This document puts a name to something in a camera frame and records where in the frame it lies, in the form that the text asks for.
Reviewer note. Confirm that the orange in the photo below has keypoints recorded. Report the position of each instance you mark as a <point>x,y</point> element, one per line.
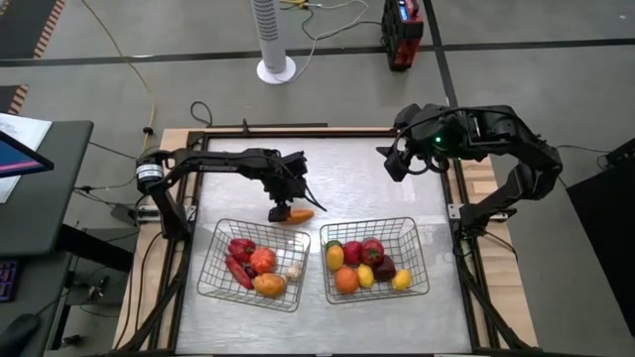
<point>345,280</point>

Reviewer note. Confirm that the white tower fan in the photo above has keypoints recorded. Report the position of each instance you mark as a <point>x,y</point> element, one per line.
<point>272,35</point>

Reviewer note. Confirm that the red-orange tomato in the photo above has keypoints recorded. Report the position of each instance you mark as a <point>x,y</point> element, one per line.
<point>263,260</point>

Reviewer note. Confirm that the wooden base board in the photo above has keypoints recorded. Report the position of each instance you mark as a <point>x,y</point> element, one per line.
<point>496,258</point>

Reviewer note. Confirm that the black keyboard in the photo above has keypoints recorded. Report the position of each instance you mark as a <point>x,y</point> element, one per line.
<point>7,282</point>

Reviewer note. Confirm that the bright red round fruit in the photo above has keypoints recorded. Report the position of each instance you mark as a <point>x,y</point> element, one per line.
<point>372,252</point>

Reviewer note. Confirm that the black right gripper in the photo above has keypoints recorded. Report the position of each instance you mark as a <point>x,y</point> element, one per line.
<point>429,131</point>

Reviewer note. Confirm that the black cabinet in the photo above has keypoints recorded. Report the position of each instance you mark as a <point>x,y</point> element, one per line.
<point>610,223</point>

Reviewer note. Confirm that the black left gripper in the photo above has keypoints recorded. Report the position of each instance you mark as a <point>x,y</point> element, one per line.
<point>285,173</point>

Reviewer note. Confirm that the orange carrot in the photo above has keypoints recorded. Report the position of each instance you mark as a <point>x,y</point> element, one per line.
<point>300,216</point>

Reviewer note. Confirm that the long red pepper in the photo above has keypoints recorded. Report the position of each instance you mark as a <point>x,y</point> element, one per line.
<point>238,273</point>

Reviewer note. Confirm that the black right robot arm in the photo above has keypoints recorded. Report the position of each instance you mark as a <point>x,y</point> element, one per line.
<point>526,178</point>

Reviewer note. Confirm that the white paper sheet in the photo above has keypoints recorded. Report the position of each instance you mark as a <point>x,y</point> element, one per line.
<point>25,126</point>

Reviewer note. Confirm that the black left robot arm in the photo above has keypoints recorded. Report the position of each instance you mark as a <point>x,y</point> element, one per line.
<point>213,161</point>

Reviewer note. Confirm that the black mat with orange stripes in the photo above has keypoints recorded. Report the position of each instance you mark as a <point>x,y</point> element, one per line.
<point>10,99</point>
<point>25,25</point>

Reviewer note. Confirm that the yellow lemon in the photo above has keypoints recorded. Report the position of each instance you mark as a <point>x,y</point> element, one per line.
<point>365,276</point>
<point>402,280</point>

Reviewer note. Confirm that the dark red apple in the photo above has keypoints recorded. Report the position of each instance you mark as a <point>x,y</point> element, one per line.
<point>386,270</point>

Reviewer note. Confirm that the dark grey desk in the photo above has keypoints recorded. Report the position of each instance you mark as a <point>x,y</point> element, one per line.
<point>49,198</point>

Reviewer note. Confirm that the black table frame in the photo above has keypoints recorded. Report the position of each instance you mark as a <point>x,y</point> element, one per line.
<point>322,134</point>

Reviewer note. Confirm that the orange-yellow lemon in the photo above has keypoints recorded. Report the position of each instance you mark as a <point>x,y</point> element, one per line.
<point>335,258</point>

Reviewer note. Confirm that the small purple vegetable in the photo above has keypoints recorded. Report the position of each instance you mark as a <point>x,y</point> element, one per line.
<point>251,272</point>

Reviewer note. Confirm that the tilted monitor screen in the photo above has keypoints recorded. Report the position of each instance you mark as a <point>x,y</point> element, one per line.
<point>20,158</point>

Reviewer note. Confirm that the red and black box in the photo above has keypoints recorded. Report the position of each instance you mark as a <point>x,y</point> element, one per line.
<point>402,35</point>

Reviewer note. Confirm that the white garlic bulb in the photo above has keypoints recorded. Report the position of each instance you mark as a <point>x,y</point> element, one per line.
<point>293,272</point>

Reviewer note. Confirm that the red bell pepper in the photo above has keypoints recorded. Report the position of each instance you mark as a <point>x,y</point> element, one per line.
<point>241,249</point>

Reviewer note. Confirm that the yellow-orange potato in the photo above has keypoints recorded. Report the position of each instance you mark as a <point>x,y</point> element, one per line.
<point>270,285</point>

